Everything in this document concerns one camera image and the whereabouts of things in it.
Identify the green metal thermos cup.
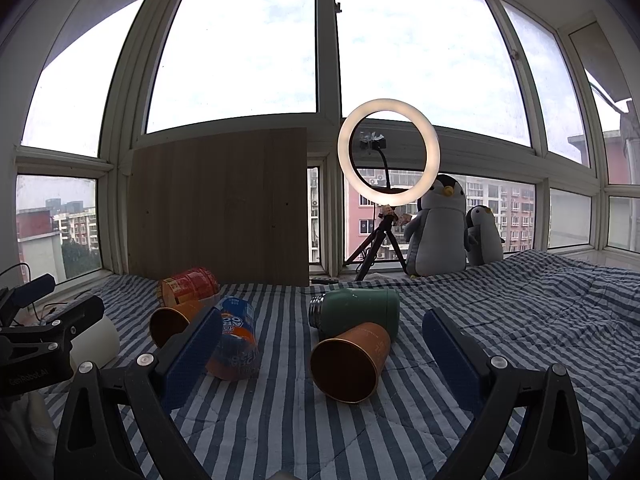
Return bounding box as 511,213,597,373
308,288,400,341

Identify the white paper cup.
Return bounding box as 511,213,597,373
70,315,120,372

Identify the orange paper cup far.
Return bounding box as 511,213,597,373
149,300,204,348

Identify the orange paper cup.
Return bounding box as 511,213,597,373
309,322,392,404
149,300,204,348

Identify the orange paper cup near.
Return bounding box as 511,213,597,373
309,322,392,404

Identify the striped blue white quilt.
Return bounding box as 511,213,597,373
37,249,640,480

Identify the small grey penguin plush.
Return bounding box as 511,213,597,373
465,205,503,266

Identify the large grey penguin plush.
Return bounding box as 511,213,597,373
404,174,466,276

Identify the black inline remote control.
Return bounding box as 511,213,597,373
309,276,340,285

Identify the wooden board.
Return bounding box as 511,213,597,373
127,128,309,286

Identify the black tripod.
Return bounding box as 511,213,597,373
344,205,407,282

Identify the phone holder with gooseneck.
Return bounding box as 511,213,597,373
359,131,392,192

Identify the black cable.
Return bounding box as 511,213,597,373
0,261,66,328

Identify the ring light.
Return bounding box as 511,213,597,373
336,99,440,206

